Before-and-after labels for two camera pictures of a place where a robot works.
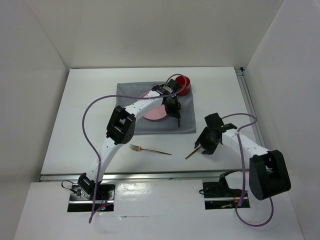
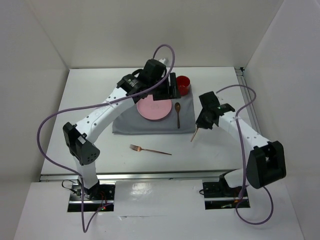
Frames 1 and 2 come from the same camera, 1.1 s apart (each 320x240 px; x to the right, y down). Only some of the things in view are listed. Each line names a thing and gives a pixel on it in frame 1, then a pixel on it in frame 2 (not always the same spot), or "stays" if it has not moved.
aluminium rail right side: [242, 79] stays
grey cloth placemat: [129, 94] stays
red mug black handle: [180, 79] stays
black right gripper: [209, 150] to [200, 123]
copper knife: [192, 152] to [194, 134]
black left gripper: [174, 111] to [174, 91]
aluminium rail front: [44, 178] stays
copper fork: [139, 148] stays
